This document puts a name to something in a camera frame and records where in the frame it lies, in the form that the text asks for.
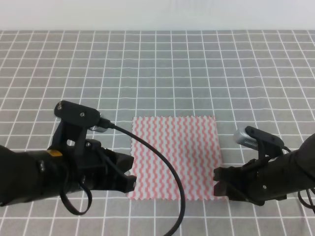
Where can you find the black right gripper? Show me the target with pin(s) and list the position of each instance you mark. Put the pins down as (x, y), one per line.
(261, 182)

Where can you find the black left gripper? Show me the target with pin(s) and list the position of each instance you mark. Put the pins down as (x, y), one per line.
(89, 166)

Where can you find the pink white wavy-striped towel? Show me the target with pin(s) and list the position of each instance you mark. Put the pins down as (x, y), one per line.
(190, 144)

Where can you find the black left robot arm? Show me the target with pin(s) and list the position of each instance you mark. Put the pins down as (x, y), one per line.
(36, 175)

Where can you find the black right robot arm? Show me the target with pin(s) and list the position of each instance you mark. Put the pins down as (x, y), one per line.
(301, 170)

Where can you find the grey white-grid tablecloth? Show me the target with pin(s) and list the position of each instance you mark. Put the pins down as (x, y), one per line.
(261, 78)

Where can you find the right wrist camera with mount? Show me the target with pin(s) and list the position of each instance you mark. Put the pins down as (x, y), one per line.
(267, 145)

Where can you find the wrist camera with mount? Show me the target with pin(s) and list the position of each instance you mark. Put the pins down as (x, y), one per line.
(267, 145)
(76, 120)

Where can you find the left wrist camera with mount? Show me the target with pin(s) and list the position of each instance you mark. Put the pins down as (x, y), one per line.
(76, 120)

